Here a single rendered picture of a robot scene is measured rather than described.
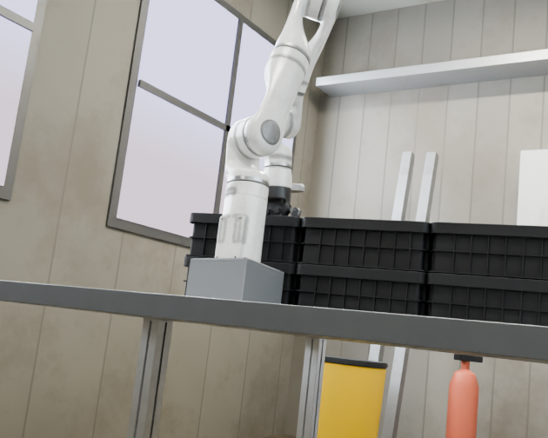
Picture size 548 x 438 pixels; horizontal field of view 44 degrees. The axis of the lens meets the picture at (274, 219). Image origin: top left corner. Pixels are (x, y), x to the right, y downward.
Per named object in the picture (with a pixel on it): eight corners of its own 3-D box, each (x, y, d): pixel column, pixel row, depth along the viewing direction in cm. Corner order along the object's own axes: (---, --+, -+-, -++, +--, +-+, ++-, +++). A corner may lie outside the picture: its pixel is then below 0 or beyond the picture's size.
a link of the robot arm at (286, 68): (290, 40, 154) (263, 53, 161) (249, 136, 142) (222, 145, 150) (317, 66, 159) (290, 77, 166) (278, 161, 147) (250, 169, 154)
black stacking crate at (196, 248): (293, 268, 158) (298, 219, 159) (182, 259, 169) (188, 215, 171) (344, 286, 193) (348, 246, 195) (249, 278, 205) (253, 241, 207)
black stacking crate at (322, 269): (421, 328, 144) (425, 272, 146) (289, 315, 156) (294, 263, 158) (451, 336, 180) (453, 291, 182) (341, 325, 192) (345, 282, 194)
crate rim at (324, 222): (428, 232, 147) (429, 221, 147) (298, 226, 159) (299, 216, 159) (456, 259, 183) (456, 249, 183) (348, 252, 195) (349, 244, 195)
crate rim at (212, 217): (297, 226, 159) (299, 216, 159) (186, 221, 171) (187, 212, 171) (348, 252, 195) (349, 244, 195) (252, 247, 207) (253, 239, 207)
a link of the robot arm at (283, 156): (268, 162, 169) (297, 169, 174) (270, 102, 171) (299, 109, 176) (252, 167, 175) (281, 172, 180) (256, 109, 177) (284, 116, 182)
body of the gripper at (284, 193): (255, 183, 173) (252, 221, 172) (284, 182, 169) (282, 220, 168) (270, 189, 180) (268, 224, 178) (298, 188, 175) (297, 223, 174)
